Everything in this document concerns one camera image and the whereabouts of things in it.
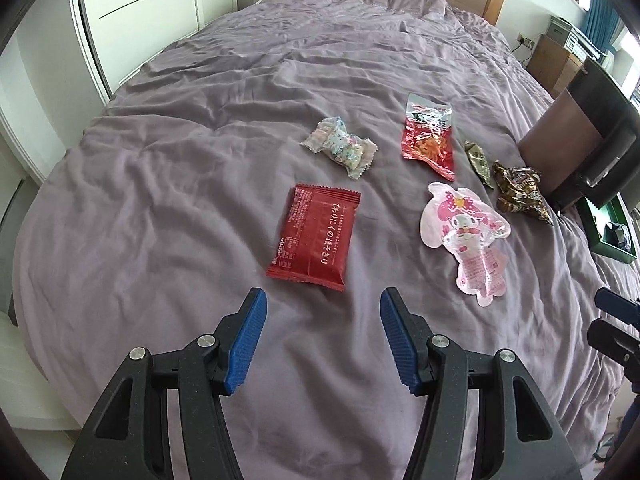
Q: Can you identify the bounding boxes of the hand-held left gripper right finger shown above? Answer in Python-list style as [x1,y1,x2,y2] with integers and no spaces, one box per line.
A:
[380,287,583,480]

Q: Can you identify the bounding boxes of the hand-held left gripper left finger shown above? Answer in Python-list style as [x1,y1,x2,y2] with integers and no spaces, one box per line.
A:
[60,287,268,480]

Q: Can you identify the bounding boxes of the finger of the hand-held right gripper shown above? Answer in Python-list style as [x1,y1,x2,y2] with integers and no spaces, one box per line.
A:
[594,287,640,323]
[587,319,640,362]

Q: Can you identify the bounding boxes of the brown foil snack packet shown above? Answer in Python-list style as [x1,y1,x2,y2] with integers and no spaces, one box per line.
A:
[491,160,555,226]

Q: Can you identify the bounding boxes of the red and silver snack pouch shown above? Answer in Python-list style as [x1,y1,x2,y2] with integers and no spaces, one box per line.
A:
[400,93,457,182]

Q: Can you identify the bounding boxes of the dark packet in green box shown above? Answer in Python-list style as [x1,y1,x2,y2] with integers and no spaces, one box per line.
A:
[602,222,633,252]

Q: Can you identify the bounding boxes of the green box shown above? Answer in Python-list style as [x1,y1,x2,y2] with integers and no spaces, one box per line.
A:
[577,192,640,266]

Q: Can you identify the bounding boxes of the dark red rectangular snack packet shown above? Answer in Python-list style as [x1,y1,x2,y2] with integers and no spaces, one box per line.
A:
[265,183,362,292]

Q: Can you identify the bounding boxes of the pink character-shaped snack pouch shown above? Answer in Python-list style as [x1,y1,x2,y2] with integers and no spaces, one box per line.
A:
[419,181,513,307]

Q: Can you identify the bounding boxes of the bed with purple duvet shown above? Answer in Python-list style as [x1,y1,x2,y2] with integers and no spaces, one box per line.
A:
[12,0,628,480]

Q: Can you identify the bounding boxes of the small olive green candy wrapper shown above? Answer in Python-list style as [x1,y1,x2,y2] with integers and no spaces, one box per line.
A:
[463,140,496,190]

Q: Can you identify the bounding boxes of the pastel printed candy packet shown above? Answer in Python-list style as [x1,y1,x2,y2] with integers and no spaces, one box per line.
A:
[300,116,377,179]

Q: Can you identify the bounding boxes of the window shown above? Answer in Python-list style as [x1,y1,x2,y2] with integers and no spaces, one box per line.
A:
[617,25,640,108]

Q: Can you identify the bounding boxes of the wooden nightstand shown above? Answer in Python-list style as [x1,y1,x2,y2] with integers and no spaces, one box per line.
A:
[526,35,586,98]

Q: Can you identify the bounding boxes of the grey printer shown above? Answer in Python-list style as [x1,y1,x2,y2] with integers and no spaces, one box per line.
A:
[545,15,608,63]

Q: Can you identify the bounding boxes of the teal curtain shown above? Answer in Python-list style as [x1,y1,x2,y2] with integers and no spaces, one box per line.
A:
[582,0,626,56]

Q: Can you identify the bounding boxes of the white wardrobe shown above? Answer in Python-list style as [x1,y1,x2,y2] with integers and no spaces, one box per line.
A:
[0,0,278,186]

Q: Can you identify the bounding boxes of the brown chair with black frame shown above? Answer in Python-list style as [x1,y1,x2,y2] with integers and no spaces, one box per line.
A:
[517,55,640,211]

